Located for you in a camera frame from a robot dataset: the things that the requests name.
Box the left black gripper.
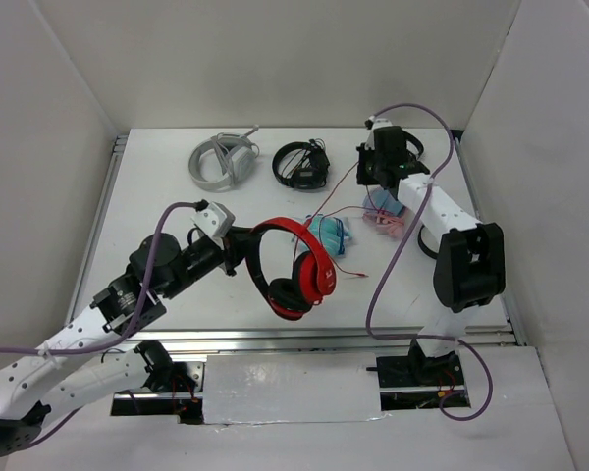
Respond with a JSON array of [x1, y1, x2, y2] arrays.
[[161, 224, 261, 299]]

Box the thin red headphone cable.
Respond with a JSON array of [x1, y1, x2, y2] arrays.
[[289, 164, 408, 281]]

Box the red black headphones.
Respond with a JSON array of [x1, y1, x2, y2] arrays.
[[245, 217, 336, 322]]

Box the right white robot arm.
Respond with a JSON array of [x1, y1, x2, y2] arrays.
[[356, 118, 506, 386]]

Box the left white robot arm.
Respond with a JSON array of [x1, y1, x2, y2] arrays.
[[0, 227, 258, 457]]

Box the black folded headphones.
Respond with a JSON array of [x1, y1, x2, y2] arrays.
[[403, 131, 425, 161]]

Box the pink blue cat-ear headphones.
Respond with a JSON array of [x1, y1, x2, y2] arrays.
[[362, 187, 407, 239]]

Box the white grey headphones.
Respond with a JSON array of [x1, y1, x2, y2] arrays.
[[187, 125, 260, 192]]

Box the black thin-band headphones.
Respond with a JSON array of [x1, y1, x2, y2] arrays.
[[417, 226, 438, 260]]

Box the teal white headphones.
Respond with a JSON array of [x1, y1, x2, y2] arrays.
[[295, 213, 353, 258]]

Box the white foil-edged panel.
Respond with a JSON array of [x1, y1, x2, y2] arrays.
[[202, 352, 382, 425]]

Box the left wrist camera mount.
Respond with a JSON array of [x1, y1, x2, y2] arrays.
[[191, 202, 236, 242]]

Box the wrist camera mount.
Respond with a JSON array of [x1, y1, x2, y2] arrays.
[[364, 115, 393, 150], [191, 202, 236, 242]]

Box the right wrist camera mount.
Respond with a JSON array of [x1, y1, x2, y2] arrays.
[[364, 115, 393, 150]]

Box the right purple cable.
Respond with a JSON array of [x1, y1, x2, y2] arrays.
[[365, 103, 495, 422]]

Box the purple cable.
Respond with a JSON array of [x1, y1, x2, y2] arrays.
[[0, 199, 209, 446], [365, 103, 495, 422]]

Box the black wired headphones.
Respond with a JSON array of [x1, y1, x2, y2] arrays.
[[272, 138, 330, 190]]

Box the aluminium rail frame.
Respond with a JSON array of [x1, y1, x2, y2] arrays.
[[68, 128, 527, 354]]

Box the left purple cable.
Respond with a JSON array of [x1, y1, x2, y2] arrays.
[[0, 199, 209, 446]]

